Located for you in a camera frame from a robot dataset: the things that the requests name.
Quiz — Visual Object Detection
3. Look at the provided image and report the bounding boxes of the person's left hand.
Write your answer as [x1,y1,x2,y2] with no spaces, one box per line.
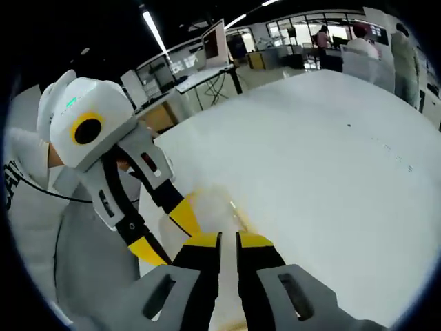
[116,154,134,172]

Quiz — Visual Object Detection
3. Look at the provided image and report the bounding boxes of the white desk with black legs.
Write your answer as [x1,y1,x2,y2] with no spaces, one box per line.
[174,63,243,103]

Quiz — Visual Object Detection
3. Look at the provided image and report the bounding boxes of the large monitor screen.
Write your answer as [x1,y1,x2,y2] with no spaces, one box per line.
[201,19,231,69]

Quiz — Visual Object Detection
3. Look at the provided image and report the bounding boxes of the wooden cabinet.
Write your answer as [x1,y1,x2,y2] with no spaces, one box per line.
[137,99,181,136]

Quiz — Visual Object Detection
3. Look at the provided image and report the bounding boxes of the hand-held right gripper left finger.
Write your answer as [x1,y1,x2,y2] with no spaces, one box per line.
[103,231,223,331]

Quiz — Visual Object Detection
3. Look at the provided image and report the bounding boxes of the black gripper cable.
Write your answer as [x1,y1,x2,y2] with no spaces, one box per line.
[19,174,94,204]

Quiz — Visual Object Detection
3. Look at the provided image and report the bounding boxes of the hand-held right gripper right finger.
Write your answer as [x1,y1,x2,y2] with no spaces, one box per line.
[236,230,384,331]

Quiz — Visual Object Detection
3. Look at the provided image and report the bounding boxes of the yellow cabinet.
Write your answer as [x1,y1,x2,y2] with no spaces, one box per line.
[247,51,267,70]

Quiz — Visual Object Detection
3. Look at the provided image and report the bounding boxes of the long ceiling light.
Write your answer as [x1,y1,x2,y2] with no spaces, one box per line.
[141,10,170,58]
[224,12,247,30]

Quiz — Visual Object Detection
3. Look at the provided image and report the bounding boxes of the person's light grey clothing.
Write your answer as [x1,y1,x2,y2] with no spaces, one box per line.
[3,165,142,327]

